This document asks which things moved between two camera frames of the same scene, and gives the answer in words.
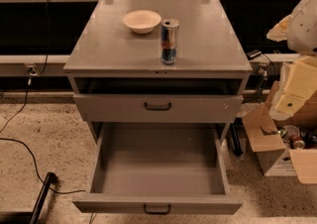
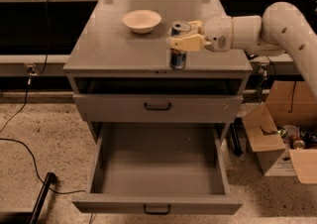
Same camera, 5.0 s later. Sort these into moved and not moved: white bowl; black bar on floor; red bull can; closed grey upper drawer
Moved: red bull can
Not moved: white bowl; closed grey upper drawer; black bar on floor
